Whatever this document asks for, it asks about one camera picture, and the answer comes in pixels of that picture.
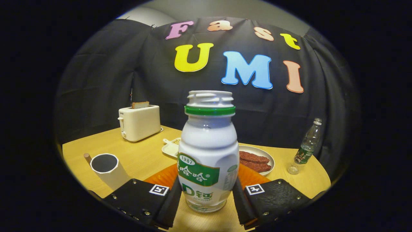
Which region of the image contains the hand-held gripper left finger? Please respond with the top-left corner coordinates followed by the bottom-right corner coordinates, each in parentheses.
top-left (101, 163), bottom-right (183, 230)

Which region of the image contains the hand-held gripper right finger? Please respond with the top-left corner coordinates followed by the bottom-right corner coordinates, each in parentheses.
top-left (232, 163), bottom-right (312, 230)

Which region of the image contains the white cup with wooden handle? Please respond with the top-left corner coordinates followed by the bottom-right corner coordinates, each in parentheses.
top-left (83, 153), bottom-right (132, 191)

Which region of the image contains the white juice bottle green label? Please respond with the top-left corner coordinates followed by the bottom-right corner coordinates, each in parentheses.
top-left (177, 90), bottom-right (240, 213)

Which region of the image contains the clear plastic water bottle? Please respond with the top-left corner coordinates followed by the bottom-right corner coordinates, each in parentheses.
top-left (287, 118), bottom-right (323, 175)

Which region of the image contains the red meat slice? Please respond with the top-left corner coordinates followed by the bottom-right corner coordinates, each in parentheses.
top-left (239, 151), bottom-right (270, 164)
top-left (240, 159), bottom-right (272, 173)

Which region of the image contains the white round plate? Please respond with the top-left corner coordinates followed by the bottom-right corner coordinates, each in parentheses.
top-left (238, 145), bottom-right (276, 176)

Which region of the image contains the wooden table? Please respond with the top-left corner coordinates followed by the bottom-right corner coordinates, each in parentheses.
top-left (61, 125), bottom-right (332, 232)

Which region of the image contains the white divided dish with beans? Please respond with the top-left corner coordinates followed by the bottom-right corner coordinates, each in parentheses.
top-left (162, 137), bottom-right (182, 158)

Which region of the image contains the cream toaster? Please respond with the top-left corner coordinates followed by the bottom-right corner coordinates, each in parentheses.
top-left (118, 105), bottom-right (163, 142)

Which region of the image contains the black backdrop cloth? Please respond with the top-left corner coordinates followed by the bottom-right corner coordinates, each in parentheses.
top-left (55, 16), bottom-right (358, 181)

